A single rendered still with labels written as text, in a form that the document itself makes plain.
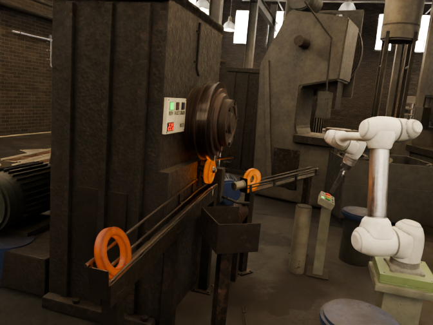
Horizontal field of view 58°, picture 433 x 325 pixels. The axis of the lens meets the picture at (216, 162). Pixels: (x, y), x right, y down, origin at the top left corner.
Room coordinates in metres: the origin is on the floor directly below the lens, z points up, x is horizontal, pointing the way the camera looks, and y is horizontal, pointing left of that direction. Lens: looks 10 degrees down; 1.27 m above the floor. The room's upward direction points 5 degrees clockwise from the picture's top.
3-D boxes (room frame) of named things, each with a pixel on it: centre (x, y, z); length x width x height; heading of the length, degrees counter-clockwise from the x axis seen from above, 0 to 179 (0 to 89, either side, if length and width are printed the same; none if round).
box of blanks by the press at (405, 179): (4.37, -1.84, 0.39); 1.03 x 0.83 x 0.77; 90
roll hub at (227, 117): (2.32, -0.05, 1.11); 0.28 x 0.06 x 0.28; 165
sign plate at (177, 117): (2.04, 0.24, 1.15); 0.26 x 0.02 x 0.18; 165
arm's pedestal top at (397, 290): (2.08, -1.10, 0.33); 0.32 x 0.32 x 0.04; 76
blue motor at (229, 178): (4.62, -0.15, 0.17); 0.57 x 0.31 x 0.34; 5
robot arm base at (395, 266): (2.09, -1.11, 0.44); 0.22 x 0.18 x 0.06; 170
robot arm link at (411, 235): (2.07, -1.09, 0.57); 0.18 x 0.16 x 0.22; 99
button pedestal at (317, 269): (2.80, -0.84, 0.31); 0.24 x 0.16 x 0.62; 165
